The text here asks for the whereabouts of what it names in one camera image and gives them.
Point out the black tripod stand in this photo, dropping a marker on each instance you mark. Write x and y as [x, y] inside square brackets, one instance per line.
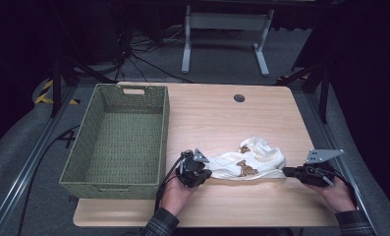
[323, 98]
[55, 88]

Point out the green woven basket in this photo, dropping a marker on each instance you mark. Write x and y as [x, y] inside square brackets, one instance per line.
[123, 137]

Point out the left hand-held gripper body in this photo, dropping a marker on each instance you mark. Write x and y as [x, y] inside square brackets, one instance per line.
[191, 168]

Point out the person's left hand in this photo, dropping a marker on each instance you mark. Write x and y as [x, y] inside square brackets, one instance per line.
[176, 196]

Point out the yellow and black floor tape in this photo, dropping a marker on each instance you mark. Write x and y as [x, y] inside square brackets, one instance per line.
[46, 86]

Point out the aluminium floor rail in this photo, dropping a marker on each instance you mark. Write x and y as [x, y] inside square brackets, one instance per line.
[28, 165]
[335, 144]

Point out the person's right hand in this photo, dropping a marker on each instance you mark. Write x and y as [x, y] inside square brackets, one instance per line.
[338, 195]

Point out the white metal table frame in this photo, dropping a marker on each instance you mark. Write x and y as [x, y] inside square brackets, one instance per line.
[228, 21]

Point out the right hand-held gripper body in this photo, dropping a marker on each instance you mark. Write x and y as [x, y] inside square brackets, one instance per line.
[315, 173]

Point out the white cloth with brown print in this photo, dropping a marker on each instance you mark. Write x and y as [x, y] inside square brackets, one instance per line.
[261, 157]

